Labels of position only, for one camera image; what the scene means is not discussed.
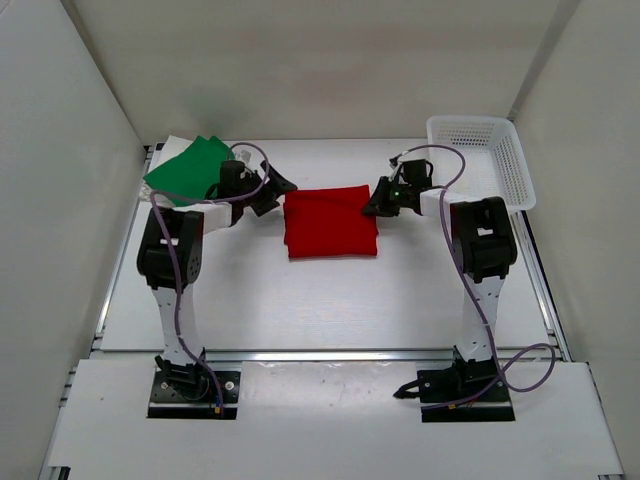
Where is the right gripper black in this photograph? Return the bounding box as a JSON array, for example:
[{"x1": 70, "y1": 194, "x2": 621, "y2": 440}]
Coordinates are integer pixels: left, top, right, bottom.
[{"x1": 363, "y1": 178, "x2": 414, "y2": 219}]

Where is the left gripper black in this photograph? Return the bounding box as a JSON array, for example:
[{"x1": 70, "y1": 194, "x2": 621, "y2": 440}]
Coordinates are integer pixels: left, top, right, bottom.
[{"x1": 238, "y1": 160, "x2": 297, "y2": 216}]

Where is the red t shirt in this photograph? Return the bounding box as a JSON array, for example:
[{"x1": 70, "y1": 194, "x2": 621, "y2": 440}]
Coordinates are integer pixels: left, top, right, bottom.
[{"x1": 283, "y1": 185, "x2": 378, "y2": 260}]

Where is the green t shirt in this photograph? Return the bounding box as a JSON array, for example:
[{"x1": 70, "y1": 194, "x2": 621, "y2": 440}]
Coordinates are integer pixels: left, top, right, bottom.
[{"x1": 144, "y1": 136, "x2": 234, "y2": 207}]

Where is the white t shirt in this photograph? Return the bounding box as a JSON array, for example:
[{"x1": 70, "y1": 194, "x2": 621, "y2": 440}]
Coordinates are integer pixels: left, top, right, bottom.
[{"x1": 139, "y1": 135, "x2": 193, "y2": 208}]

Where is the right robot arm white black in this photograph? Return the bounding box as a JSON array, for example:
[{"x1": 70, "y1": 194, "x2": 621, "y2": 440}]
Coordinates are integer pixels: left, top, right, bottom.
[{"x1": 362, "y1": 159, "x2": 517, "y2": 400}]

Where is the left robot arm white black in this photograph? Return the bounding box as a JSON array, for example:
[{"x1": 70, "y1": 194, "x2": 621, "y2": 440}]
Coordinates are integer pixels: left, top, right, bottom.
[{"x1": 136, "y1": 160, "x2": 298, "y2": 406}]

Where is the white plastic basket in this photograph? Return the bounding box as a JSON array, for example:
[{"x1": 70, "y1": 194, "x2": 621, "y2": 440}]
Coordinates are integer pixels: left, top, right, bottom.
[{"x1": 426, "y1": 115, "x2": 536, "y2": 211}]

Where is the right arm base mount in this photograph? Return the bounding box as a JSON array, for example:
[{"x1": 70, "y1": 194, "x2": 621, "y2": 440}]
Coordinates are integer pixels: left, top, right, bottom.
[{"x1": 393, "y1": 349, "x2": 515, "y2": 423}]

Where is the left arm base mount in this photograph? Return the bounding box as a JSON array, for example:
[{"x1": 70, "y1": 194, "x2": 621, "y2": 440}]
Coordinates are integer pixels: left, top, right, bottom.
[{"x1": 147, "y1": 355, "x2": 241, "y2": 420}]

